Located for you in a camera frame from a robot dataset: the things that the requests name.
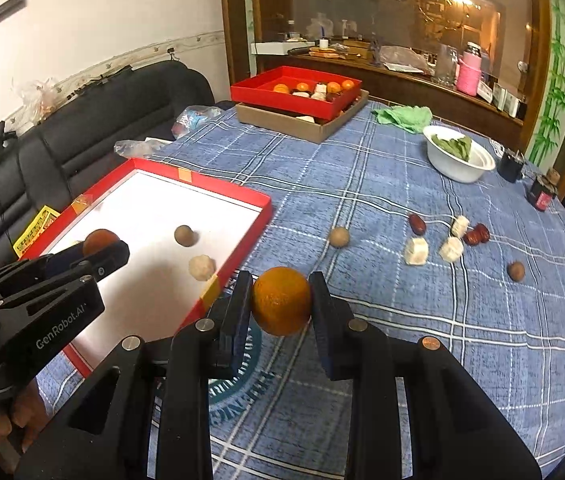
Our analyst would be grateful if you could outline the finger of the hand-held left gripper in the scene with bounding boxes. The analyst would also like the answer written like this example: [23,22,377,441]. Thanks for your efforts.
[0,239,131,331]
[0,245,86,295]

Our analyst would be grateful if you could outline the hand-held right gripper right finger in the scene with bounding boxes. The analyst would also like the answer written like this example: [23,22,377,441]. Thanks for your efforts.
[309,271,543,480]

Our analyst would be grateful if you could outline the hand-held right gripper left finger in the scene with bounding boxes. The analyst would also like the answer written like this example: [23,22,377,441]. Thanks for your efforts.
[15,270,254,480]

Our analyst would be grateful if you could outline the red box white interior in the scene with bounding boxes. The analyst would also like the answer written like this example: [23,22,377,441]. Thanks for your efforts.
[12,157,274,378]

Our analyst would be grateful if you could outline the person's left hand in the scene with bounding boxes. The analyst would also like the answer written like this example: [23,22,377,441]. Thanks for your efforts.
[0,382,66,461]

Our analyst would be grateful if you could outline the yellow printed packet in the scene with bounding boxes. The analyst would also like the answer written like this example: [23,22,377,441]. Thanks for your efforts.
[12,205,60,257]

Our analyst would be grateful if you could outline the blue plaid tablecloth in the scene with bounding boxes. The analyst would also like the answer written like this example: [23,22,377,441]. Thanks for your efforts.
[27,100,565,480]

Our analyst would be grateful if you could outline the clear plastic bag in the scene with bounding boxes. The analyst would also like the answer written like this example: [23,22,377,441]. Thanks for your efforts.
[114,137,173,158]

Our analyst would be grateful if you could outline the black leather sofa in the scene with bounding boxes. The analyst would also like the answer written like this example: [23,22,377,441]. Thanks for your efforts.
[0,60,216,271]

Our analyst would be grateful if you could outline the plastic bag blue print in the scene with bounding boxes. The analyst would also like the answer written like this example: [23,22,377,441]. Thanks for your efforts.
[171,105,223,141]

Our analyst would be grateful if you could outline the crinkled clear plastic wrap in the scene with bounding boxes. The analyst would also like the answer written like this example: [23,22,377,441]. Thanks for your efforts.
[17,77,63,121]

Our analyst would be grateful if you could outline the brown cardboard box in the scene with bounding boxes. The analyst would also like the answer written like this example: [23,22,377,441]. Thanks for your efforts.
[236,90,369,144]

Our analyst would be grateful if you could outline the white bowl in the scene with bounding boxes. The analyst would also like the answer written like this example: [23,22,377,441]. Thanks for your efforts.
[422,125,497,183]

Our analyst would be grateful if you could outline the green leaves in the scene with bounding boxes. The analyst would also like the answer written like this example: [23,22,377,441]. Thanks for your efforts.
[435,135,474,162]

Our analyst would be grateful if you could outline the green cloth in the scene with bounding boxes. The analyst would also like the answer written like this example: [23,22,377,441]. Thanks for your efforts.
[372,106,433,134]

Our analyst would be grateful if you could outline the small black container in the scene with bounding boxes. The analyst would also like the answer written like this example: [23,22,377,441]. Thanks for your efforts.
[498,149,527,183]

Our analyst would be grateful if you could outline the dark jar red label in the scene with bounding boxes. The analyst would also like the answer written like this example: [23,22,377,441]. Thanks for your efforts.
[527,170,560,212]

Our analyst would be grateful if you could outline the white flat box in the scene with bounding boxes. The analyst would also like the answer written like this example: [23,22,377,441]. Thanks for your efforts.
[251,41,293,56]

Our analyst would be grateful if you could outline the wooden glass cabinet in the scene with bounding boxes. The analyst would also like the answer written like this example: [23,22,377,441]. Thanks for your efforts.
[218,0,555,161]

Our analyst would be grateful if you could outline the crumpled grey plastic bag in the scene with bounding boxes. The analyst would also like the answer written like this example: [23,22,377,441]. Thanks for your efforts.
[378,45,433,73]

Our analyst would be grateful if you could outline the pink thermos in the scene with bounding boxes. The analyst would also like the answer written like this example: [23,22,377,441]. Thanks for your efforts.
[456,42,483,96]

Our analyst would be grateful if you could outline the glass pitcher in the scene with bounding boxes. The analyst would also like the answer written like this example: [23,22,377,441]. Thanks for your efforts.
[435,44,459,86]

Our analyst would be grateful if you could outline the bamboo painted panel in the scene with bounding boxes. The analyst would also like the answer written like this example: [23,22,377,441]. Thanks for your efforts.
[527,0,565,166]

